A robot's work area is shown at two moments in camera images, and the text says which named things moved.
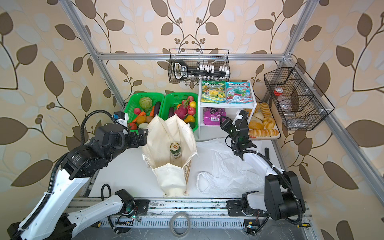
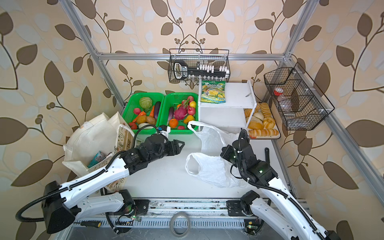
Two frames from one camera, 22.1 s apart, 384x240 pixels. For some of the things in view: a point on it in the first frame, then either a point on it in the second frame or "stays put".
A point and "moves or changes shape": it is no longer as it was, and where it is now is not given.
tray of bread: x=263 y=125 stays put
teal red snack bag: x=238 y=92 moves or changes shape
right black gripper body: x=229 y=128 to x=229 y=154
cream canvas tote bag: x=170 y=148 moves or changes shape
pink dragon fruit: x=181 y=111 stays put
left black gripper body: x=130 y=140 to x=169 y=150
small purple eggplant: x=171 y=112 stays put
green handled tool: x=267 y=153 stays put
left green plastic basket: x=134 y=103 stays put
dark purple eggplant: x=157 y=107 stays put
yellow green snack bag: x=213 y=91 stays put
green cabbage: x=145 y=103 stays put
